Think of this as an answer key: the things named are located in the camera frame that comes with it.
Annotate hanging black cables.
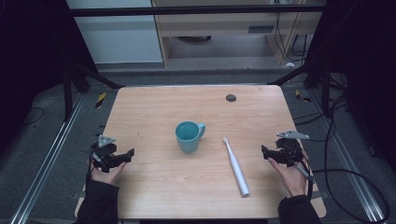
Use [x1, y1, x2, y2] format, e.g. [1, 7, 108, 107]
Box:
[273, 11, 310, 63]

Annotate person's right hand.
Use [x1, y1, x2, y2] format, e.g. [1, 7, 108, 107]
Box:
[267, 157, 308, 198]

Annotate white electric toothbrush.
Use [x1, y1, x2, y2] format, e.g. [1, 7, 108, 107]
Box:
[222, 136, 251, 198]

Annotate metal floor rail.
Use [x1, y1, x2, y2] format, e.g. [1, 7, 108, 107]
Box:
[307, 90, 388, 224]
[9, 92, 87, 224]

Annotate black horizontal frame bar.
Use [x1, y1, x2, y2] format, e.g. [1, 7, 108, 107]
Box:
[66, 5, 327, 18]

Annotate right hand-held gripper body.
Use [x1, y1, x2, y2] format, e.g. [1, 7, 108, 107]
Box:
[275, 130, 311, 168]

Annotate light wooden desk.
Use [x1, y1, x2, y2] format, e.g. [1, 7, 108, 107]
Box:
[150, 0, 327, 68]

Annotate person's left hand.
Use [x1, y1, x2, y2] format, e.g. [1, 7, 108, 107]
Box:
[90, 161, 128, 187]

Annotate black metal stand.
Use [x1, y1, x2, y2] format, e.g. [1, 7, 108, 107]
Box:
[61, 60, 126, 123]
[267, 57, 332, 119]

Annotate yellow and black tape strip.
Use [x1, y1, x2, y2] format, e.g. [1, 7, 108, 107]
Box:
[294, 89, 312, 104]
[94, 91, 107, 109]

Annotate teal cup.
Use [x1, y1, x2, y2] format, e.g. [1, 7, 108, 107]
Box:
[175, 120, 206, 155]

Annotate black curtain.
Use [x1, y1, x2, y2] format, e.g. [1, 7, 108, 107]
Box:
[0, 0, 98, 153]
[306, 0, 396, 175]

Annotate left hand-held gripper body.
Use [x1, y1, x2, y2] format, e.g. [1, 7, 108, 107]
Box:
[90, 134, 125, 173]

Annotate white cabinet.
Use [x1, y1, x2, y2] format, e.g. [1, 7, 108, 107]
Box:
[65, 0, 164, 65]

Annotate black gripper cable with plug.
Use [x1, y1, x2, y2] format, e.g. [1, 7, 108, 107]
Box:
[293, 163, 390, 224]

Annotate thin black floor cable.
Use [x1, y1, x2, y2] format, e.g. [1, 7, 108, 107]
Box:
[21, 106, 46, 126]

